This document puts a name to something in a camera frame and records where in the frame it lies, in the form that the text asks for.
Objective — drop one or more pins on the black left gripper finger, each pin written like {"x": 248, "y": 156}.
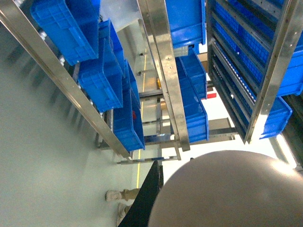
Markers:
{"x": 139, "y": 213}

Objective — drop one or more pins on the steel shelf rack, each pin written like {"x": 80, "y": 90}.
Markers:
{"x": 156, "y": 26}

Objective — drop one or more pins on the beige plastic dustpan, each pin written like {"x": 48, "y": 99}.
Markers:
{"x": 231, "y": 189}

